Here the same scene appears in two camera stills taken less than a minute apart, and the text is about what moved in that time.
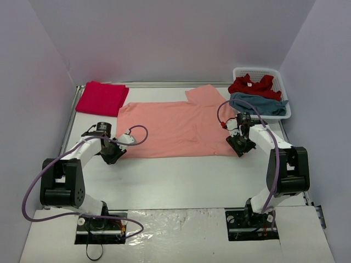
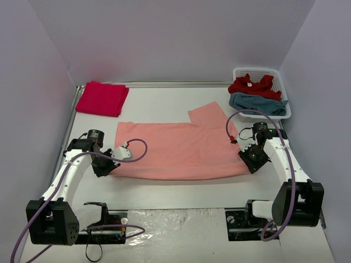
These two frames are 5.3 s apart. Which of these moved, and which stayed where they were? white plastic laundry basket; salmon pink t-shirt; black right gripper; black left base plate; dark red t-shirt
Moved: black right gripper; salmon pink t-shirt
Stayed: white plastic laundry basket; black left base plate; dark red t-shirt
